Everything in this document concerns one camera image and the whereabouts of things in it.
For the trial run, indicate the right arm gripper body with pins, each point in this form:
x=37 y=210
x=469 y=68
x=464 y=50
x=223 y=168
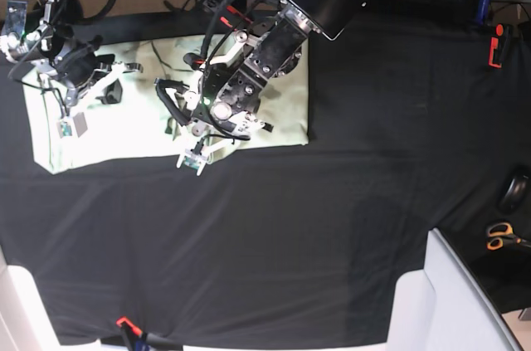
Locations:
x=67 y=67

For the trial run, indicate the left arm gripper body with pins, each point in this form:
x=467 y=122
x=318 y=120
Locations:
x=214 y=104

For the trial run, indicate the light green T-shirt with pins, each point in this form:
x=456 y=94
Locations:
x=139 y=126

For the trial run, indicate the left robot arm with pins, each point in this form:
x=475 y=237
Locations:
x=268 y=48

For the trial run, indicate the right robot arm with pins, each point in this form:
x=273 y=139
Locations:
x=39 y=32

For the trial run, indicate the red and black clamp tool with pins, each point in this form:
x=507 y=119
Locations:
x=229 y=15

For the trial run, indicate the black table cloth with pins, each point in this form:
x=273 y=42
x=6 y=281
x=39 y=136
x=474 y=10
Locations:
x=300 y=247

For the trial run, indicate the red and black clamp bottom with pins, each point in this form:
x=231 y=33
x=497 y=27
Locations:
x=135 y=339

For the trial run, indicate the white table frame left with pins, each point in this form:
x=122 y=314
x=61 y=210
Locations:
x=25 y=324

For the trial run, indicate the white table frame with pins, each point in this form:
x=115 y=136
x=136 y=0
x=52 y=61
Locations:
x=25 y=324
x=442 y=307

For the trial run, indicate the orange and black bracket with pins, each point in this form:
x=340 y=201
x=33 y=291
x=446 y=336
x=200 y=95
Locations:
x=499 y=45

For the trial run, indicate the white table frame right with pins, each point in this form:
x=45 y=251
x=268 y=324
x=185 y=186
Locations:
x=442 y=307

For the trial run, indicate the orange handled scissors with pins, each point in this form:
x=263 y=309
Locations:
x=501 y=234

